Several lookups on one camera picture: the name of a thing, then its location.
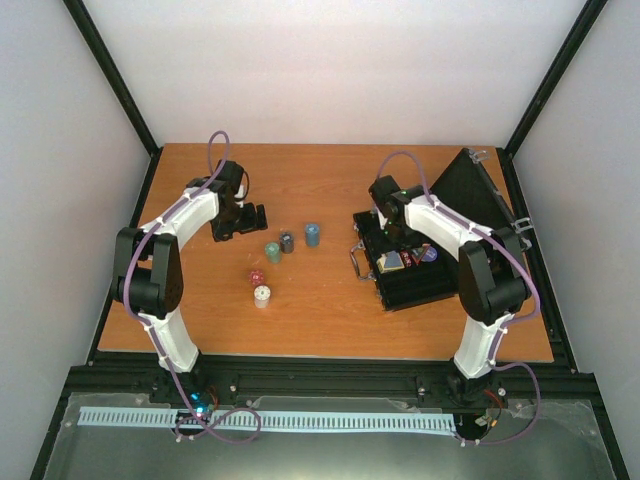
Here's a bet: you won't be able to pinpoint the black poker set case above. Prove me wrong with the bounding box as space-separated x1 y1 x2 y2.
353 148 531 311

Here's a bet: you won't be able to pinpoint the red poker chip stack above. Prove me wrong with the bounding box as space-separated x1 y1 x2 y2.
249 269 265 287

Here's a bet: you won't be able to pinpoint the black poker chip stack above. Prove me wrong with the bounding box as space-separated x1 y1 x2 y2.
279 231 295 254

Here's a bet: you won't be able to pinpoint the light blue cable duct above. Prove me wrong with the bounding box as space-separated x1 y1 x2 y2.
77 406 456 436

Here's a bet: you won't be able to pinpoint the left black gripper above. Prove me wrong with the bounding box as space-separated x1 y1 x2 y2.
211 203 267 242

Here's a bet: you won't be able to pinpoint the purple blind button chips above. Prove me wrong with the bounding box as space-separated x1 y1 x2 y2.
419 245 439 263

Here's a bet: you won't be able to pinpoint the white poker chip stack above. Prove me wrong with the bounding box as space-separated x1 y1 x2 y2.
254 285 271 309

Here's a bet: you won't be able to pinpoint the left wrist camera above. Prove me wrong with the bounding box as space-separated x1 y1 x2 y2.
235 184 247 201

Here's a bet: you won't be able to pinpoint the green poker chip stack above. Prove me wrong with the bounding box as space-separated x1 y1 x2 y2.
264 242 281 264

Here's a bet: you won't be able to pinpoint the blue poker chip stack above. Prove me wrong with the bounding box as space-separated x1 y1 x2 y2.
304 223 320 248

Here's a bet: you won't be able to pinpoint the black triangular card box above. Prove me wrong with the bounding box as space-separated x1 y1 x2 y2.
409 247 425 265

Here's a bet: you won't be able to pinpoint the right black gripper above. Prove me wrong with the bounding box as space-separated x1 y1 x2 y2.
366 223 424 259

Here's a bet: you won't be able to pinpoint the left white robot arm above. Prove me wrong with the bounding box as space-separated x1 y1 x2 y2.
110 161 268 403

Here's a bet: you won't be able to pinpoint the black aluminium base frame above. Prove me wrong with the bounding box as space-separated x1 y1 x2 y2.
31 351 629 479

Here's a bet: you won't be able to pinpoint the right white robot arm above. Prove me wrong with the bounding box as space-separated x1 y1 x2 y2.
369 175 540 405

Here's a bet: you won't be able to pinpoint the playing card deck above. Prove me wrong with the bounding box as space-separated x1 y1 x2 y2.
376 251 405 274

